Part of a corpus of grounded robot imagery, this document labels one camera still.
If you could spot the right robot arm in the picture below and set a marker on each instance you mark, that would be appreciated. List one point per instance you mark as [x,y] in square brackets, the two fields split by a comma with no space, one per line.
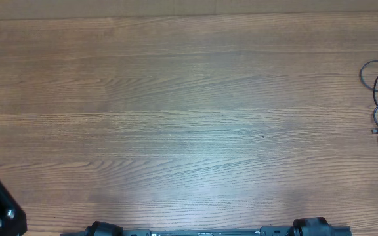
[311,227]

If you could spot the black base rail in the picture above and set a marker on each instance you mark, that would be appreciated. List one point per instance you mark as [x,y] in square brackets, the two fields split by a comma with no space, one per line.
[263,231]

